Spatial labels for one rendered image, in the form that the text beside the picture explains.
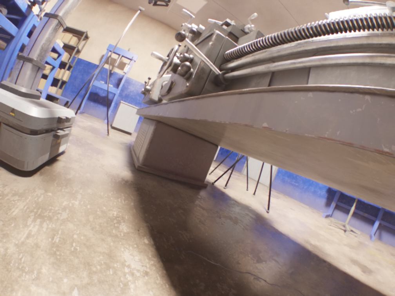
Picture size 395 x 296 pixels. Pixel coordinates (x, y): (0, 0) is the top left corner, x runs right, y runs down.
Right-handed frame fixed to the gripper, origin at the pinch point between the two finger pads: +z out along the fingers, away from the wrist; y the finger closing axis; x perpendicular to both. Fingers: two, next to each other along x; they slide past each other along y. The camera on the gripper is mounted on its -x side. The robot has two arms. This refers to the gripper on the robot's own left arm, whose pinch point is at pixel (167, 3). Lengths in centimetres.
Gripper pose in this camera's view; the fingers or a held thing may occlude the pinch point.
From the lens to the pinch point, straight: 91.4
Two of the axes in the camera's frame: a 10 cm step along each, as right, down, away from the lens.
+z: 8.2, 3.1, 4.9
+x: -4.9, 8.2, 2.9
